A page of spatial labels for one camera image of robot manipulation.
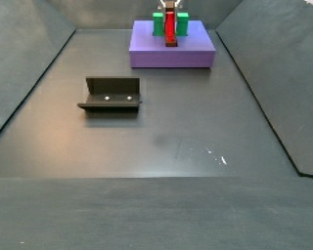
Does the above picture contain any brown upright block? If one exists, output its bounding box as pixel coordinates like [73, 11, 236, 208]
[163, 9, 180, 48]

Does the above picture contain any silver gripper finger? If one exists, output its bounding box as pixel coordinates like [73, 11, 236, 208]
[175, 0, 183, 11]
[157, 0, 165, 11]

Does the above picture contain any green block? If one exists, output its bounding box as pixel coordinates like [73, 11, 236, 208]
[152, 12, 164, 36]
[176, 13, 188, 36]

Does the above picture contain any black angled holder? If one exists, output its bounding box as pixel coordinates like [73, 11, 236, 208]
[77, 76, 140, 110]

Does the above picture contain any purple base board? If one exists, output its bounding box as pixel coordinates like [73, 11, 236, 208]
[129, 21, 216, 68]

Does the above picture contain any green block right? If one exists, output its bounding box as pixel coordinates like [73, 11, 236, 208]
[176, 13, 188, 36]

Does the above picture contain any green block left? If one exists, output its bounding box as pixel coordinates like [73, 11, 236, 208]
[152, 12, 164, 36]

